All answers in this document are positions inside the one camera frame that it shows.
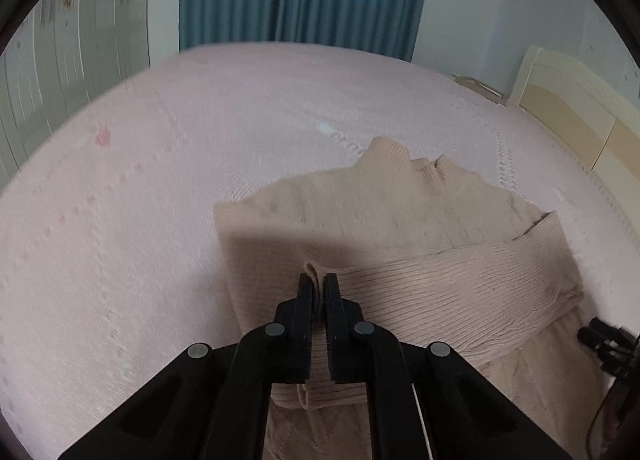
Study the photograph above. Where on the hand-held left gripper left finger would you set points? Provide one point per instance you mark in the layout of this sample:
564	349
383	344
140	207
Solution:
304	325

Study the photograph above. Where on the beige bedside table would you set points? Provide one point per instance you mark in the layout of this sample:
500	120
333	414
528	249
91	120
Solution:
482	85

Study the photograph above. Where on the white wardrobe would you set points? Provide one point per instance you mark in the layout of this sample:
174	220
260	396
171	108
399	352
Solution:
65	55

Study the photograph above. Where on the pink patterned bed blanket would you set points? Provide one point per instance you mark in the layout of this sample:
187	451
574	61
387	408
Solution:
150	190

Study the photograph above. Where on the beige knit sweater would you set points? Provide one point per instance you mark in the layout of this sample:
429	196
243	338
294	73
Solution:
410	220

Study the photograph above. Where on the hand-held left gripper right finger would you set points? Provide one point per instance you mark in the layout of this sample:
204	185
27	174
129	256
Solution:
334	325

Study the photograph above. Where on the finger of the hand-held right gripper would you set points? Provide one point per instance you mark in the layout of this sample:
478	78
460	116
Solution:
595	332

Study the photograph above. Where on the cream wooden headboard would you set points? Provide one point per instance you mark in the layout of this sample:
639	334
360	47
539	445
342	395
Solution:
575	105

